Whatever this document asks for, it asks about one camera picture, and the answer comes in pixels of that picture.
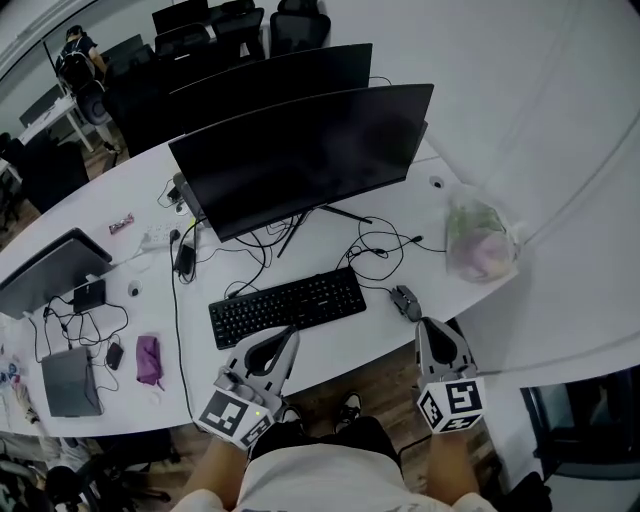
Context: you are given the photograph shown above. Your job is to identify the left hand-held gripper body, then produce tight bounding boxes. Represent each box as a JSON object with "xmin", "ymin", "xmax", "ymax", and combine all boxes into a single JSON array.
[{"xmin": 192, "ymin": 355, "xmax": 285, "ymax": 450}]

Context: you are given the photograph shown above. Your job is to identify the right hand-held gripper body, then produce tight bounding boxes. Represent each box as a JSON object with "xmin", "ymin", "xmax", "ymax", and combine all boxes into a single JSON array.
[{"xmin": 416, "ymin": 363, "xmax": 487, "ymax": 434}]

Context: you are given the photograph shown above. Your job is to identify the grey and black mouse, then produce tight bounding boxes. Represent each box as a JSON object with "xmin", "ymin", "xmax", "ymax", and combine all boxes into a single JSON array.
[{"xmin": 389, "ymin": 284, "xmax": 423, "ymax": 322}]

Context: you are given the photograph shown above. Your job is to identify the person's left forearm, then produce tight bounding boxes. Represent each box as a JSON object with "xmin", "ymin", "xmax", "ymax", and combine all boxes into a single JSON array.
[{"xmin": 197, "ymin": 434, "xmax": 251, "ymax": 506}]

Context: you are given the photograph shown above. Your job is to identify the person's right forearm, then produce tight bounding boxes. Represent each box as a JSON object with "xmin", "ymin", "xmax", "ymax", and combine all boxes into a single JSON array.
[{"xmin": 427, "ymin": 427, "xmax": 484, "ymax": 506}]

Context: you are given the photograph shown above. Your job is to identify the black keyboard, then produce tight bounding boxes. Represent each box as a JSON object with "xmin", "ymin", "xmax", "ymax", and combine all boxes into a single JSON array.
[{"xmin": 208, "ymin": 266, "xmax": 368, "ymax": 351}]

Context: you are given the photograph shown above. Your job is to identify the person's right shoe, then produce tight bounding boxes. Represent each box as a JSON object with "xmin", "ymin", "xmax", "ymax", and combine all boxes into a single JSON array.
[{"xmin": 334, "ymin": 391, "xmax": 364, "ymax": 434}]

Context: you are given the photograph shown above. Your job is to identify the person's black shorts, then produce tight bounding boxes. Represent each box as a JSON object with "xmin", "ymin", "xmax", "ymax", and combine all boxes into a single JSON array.
[{"xmin": 249, "ymin": 414, "xmax": 401, "ymax": 461}]

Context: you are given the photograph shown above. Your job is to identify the purple cloth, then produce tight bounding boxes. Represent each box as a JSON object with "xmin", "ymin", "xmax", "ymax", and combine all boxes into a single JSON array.
[{"xmin": 135, "ymin": 334, "xmax": 165, "ymax": 391}]

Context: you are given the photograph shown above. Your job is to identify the black power adapter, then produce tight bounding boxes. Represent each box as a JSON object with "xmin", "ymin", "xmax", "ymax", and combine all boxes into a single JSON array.
[{"xmin": 174, "ymin": 243, "xmax": 199, "ymax": 276}]

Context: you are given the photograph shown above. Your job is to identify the clear plastic bag with food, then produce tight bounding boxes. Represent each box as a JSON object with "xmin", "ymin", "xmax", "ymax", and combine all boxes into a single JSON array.
[{"xmin": 444, "ymin": 182, "xmax": 526, "ymax": 285}]

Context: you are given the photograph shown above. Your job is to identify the person's white shirt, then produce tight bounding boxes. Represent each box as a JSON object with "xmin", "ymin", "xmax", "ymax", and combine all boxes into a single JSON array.
[{"xmin": 169, "ymin": 444, "xmax": 511, "ymax": 512}]

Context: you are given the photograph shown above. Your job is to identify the black office chair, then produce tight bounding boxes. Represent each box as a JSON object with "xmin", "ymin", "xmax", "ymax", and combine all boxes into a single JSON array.
[
  {"xmin": 44, "ymin": 434, "xmax": 181, "ymax": 512},
  {"xmin": 153, "ymin": 22, "xmax": 214, "ymax": 64},
  {"xmin": 102, "ymin": 44, "xmax": 186, "ymax": 157},
  {"xmin": 212, "ymin": 7, "xmax": 266, "ymax": 64},
  {"xmin": 19, "ymin": 134, "xmax": 91, "ymax": 214},
  {"xmin": 0, "ymin": 132, "xmax": 24, "ymax": 231}
]

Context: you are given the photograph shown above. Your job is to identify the dark glass window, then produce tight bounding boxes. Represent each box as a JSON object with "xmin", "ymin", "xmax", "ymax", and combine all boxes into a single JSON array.
[{"xmin": 519, "ymin": 369, "xmax": 640, "ymax": 481}]

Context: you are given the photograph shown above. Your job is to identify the white power strip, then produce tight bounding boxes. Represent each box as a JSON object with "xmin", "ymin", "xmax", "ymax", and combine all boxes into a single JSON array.
[{"xmin": 139, "ymin": 222, "xmax": 184, "ymax": 251}]

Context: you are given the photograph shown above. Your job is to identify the grey closed laptop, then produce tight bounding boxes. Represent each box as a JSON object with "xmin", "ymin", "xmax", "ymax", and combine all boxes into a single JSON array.
[{"xmin": 40, "ymin": 347, "xmax": 104, "ymax": 419}]

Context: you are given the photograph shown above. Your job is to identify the small black box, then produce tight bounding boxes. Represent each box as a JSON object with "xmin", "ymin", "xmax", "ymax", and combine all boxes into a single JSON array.
[{"xmin": 72, "ymin": 278, "xmax": 108, "ymax": 315}]

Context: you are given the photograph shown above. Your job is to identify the pink snack packet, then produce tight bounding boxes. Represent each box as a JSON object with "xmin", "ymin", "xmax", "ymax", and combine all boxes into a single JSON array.
[{"xmin": 108, "ymin": 212, "xmax": 136, "ymax": 236}]

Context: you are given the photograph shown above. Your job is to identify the black curved monitor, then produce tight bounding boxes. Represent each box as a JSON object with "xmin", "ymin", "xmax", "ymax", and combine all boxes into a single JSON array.
[{"xmin": 167, "ymin": 83, "xmax": 435, "ymax": 259}]

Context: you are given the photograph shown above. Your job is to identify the grey monitor on left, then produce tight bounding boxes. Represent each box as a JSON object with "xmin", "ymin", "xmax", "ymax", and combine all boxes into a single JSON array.
[{"xmin": 0, "ymin": 227, "xmax": 115, "ymax": 321}]

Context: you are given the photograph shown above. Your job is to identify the pile of colourful small items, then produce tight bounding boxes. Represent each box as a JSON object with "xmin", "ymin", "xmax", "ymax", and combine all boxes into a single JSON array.
[{"xmin": 0, "ymin": 349, "xmax": 34, "ymax": 426}]

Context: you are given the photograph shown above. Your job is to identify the black flat monitor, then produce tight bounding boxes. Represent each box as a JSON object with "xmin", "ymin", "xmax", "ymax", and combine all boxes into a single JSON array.
[{"xmin": 168, "ymin": 42, "xmax": 374, "ymax": 136}]

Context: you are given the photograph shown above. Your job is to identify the grey round chair back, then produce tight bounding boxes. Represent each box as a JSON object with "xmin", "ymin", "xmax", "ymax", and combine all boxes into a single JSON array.
[{"xmin": 79, "ymin": 89, "xmax": 114, "ymax": 126}]

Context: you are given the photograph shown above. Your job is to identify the black mesh chair with headrest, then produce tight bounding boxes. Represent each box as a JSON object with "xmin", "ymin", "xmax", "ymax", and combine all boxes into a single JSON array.
[{"xmin": 269, "ymin": 0, "xmax": 332, "ymax": 57}]

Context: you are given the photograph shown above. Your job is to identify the small black monitor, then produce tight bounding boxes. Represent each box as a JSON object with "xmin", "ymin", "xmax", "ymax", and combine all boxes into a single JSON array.
[{"xmin": 151, "ymin": 0, "xmax": 210, "ymax": 35}]

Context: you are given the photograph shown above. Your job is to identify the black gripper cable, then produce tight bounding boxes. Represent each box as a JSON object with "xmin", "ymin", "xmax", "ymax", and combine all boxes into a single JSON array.
[{"xmin": 397, "ymin": 432, "xmax": 432, "ymax": 466}]

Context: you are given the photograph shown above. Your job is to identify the black keyboard cable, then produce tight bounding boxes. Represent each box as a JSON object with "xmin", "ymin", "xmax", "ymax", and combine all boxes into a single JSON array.
[{"xmin": 224, "ymin": 232, "xmax": 269, "ymax": 301}]

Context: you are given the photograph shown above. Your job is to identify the long black power cable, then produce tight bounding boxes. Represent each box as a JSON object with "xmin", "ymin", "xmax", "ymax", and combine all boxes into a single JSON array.
[{"xmin": 169, "ymin": 229, "xmax": 201, "ymax": 426}]

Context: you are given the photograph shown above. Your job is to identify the tangled black laptop cables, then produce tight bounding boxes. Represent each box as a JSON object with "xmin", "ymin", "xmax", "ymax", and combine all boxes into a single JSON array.
[{"xmin": 28, "ymin": 294, "xmax": 130, "ymax": 396}]

